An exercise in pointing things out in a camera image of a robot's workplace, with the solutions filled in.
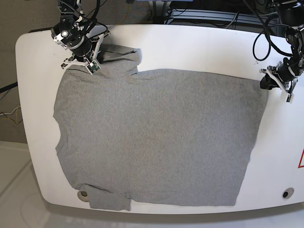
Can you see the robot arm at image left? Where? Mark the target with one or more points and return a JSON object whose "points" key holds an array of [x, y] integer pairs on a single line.
{"points": [[71, 32]]}

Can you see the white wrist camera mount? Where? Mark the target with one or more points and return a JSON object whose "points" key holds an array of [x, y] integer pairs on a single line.
{"points": [[286, 87], [93, 65]]}

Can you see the red triangle sticker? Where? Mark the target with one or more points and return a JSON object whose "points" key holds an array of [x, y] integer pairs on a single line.
{"points": [[301, 162]]}

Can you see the beige table cable grommet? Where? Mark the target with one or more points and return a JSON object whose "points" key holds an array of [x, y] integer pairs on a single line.
{"points": [[82, 195]]}

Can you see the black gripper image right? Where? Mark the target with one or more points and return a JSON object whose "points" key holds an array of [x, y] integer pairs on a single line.
{"points": [[284, 72]]}

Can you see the grey table cable grommet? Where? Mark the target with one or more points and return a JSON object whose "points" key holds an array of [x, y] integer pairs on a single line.
{"points": [[288, 193]]}

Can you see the aluminium extrusion frame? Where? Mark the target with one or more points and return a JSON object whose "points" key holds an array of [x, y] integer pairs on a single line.
{"points": [[208, 15]]}

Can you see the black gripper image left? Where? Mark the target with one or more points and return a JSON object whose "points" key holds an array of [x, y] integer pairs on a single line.
{"points": [[85, 51]]}

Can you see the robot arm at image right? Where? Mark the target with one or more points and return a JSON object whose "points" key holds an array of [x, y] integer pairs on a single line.
{"points": [[291, 15]]}

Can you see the grey T-shirt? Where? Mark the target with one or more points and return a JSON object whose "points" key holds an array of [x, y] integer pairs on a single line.
{"points": [[162, 136]]}

